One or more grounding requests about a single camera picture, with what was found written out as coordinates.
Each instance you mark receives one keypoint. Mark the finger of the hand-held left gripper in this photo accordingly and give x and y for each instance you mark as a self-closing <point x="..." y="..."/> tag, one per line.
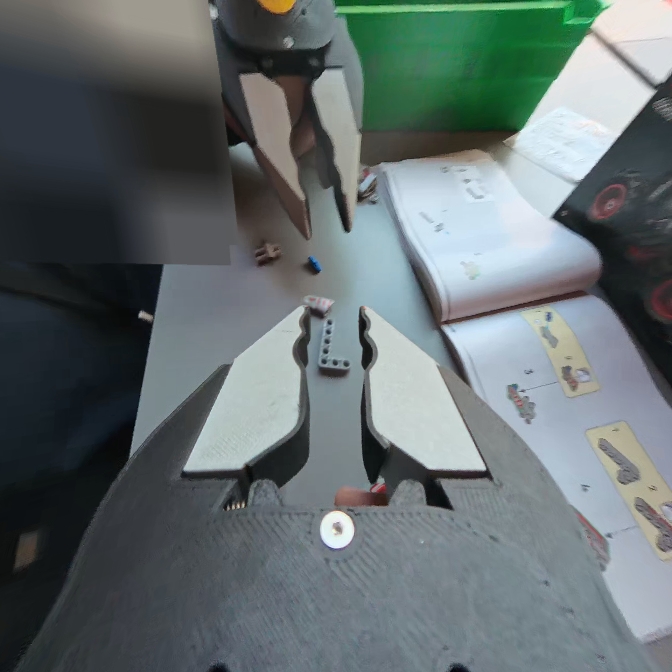
<point x="338" y="141"/>
<point x="273" y="152"/>

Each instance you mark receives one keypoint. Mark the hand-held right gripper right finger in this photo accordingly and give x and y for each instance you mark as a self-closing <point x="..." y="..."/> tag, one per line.
<point x="414" y="409"/>

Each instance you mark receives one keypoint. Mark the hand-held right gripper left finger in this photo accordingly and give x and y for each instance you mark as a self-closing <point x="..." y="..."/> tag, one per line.
<point x="252" y="404"/>

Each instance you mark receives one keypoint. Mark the grey L-shaped holed beam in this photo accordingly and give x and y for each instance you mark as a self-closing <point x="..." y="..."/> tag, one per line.
<point x="328" y="341"/>

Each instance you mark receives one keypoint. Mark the grey cross connector brick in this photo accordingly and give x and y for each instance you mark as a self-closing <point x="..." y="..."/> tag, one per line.
<point x="267" y="253"/>

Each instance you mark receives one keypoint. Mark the small grey red-striped panel brick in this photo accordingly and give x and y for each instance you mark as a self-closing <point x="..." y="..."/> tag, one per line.
<point x="318" y="303"/>

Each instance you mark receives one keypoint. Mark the black toy set box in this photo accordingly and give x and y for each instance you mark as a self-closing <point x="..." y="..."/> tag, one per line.
<point x="630" y="220"/>

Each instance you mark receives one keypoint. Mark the grey brick assembly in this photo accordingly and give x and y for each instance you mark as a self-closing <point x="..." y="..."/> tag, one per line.
<point x="367" y="186"/>

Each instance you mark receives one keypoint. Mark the small blue pin brick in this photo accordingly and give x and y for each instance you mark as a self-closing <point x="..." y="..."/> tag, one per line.
<point x="314" y="264"/>

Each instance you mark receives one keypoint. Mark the green plastic bin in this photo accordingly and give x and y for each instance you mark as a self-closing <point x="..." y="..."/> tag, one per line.
<point x="451" y="68"/>

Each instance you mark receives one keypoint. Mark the open instruction booklet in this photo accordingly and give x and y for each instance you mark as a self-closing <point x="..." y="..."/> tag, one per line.
<point x="498" y="252"/>

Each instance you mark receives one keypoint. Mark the clear plastic parts bag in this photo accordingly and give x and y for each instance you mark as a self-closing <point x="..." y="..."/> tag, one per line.
<point x="564" y="141"/>

